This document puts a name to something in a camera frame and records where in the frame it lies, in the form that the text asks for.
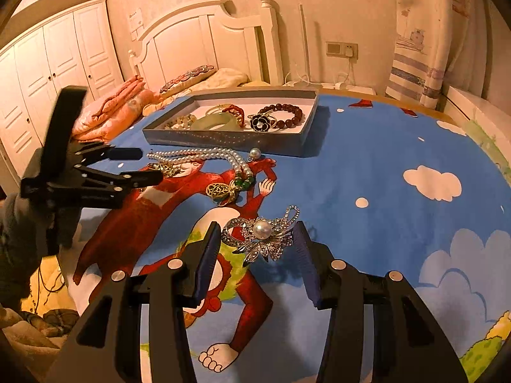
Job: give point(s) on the dark embroidered pillow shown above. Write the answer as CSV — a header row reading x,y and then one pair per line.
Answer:
x,y
187,78

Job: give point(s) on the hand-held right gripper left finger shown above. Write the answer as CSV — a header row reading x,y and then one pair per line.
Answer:
x,y
207,259

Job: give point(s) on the white charger plug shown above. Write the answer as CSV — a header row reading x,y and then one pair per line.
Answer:
x,y
349,52

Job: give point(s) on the pale jade bangle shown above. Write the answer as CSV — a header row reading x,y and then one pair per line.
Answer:
x,y
215,123

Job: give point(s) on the grey shallow tray box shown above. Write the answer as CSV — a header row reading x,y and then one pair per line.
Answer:
x,y
191,137

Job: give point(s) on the orange folded quilt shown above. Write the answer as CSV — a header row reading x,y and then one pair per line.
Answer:
x,y
115,107

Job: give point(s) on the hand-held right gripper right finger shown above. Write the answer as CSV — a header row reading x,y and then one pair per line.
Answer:
x,y
305,263

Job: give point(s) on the cream pillow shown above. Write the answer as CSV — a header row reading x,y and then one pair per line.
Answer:
x,y
227,78

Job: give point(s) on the wall socket panel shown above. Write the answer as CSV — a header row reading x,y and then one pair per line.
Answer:
x,y
334,49

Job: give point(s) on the paper note on wall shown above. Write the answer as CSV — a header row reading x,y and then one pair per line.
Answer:
x,y
135,22

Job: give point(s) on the black flower brooch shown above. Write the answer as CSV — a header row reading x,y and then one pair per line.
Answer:
x,y
261,122

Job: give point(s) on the pair of slippers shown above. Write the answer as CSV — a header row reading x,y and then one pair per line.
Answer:
x,y
52,321

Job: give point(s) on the white wardrobe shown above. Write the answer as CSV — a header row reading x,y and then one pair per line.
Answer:
x,y
52,60

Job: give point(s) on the rhinestone pearl brooch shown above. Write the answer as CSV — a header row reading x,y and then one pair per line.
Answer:
x,y
262,229

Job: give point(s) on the wide gold filigree bangle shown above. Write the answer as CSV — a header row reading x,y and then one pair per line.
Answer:
x,y
163,168

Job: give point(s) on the white power strip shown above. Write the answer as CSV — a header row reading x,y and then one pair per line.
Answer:
x,y
355,88

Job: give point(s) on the blue cartoon printed blanket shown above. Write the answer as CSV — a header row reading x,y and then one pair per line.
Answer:
x,y
379,147

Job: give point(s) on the striped printed curtain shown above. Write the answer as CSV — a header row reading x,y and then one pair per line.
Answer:
x,y
423,48

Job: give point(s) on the white bed headboard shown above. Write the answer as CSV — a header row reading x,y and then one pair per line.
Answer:
x,y
191,40

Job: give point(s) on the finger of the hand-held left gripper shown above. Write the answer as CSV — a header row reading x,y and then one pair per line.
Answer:
x,y
119,153
139,178

